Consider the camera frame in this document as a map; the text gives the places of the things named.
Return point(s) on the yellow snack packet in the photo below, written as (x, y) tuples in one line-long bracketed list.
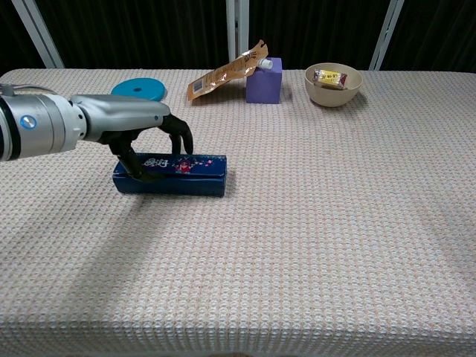
[(329, 77)]

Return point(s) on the white frame post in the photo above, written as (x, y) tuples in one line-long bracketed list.
[(238, 33), (41, 37), (386, 33)]

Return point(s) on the blue glasses case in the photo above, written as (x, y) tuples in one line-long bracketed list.
[(186, 182)]

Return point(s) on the black curtain panel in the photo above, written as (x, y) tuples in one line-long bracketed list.
[(439, 33), (316, 29), (141, 33), (15, 37)]

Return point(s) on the purple foam cube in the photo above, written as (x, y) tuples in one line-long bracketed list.
[(264, 87)]

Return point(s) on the beige bowl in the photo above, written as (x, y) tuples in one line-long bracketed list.
[(331, 98)]

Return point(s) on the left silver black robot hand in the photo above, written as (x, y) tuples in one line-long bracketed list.
[(119, 115)]

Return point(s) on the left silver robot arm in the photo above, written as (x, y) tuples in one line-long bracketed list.
[(37, 126)]

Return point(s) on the orange spout pouch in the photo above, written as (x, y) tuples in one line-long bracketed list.
[(215, 78)]

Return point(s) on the teal round disc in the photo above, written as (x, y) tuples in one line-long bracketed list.
[(126, 89)]

